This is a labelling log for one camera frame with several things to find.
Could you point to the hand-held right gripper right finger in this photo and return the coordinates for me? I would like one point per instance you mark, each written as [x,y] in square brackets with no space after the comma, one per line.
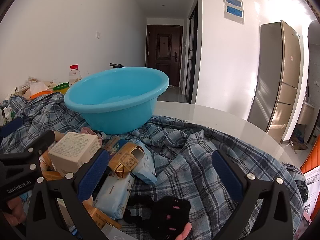
[227,177]

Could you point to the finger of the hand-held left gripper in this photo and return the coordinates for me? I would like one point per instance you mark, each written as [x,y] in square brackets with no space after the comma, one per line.
[10,128]
[37,142]

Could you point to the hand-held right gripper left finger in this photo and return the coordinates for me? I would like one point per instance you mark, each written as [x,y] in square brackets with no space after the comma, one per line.
[92,176]

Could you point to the white cardboard box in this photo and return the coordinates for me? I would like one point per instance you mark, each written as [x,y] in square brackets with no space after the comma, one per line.
[72,150]

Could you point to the pink oval case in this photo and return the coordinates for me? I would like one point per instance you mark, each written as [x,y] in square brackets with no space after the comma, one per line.
[87,130]

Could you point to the black paw hair scrunchie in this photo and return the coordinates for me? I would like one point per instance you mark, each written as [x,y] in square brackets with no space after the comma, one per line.
[170,210]

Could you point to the blue plastic basin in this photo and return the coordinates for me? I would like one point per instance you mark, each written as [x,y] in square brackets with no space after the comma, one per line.
[112,87]

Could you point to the person's left hand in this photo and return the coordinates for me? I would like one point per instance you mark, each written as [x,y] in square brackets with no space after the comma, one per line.
[15,206]

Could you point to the pale blue wipes pack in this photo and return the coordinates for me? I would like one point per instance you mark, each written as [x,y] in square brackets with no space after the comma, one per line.
[115,195]

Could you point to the tan orange box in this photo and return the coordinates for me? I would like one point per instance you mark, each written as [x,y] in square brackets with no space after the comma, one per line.
[51,175]

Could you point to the gold cigarette pack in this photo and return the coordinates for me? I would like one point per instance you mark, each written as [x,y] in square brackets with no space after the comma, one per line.
[125,160]

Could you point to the gold orange flat box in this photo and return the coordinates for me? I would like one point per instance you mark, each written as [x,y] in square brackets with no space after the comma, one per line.
[100,216]

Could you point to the beige canvas tote bag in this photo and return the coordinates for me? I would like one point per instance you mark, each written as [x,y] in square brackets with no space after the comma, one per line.
[23,87]

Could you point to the blue plaid shirt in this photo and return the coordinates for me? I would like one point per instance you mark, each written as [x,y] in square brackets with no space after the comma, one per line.
[187,160]

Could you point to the orange tissue box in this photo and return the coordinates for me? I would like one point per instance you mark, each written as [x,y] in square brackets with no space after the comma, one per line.
[40,93]

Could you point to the yellow cup with green rim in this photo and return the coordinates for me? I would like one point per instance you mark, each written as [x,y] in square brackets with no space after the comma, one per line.
[61,88]

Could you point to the red-capped milk drink bottle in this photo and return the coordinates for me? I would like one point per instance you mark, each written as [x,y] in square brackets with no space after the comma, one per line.
[75,76]

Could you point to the brown doormat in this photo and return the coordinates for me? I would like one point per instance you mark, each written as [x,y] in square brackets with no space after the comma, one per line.
[300,145]

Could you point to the orange chair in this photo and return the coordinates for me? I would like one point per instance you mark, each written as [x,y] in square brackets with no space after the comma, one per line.
[312,160]

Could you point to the white sink cabinet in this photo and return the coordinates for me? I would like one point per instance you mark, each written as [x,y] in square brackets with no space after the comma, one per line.
[306,115]

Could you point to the gold multi-door refrigerator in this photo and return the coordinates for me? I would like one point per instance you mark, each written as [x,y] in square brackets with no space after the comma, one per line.
[272,80]

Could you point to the black folding bicycle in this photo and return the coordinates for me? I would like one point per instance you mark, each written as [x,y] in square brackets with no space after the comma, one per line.
[115,65]

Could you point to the black-framed glass sliding door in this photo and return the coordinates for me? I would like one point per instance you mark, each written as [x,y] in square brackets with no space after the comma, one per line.
[192,55]

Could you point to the dark brown entrance door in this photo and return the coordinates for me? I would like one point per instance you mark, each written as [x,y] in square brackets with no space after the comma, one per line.
[162,55]

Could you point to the white wall switch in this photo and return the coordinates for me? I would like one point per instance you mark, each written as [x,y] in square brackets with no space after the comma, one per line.
[98,34]

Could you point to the wall electrical panel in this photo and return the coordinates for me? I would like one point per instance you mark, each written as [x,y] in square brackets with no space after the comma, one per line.
[233,7]

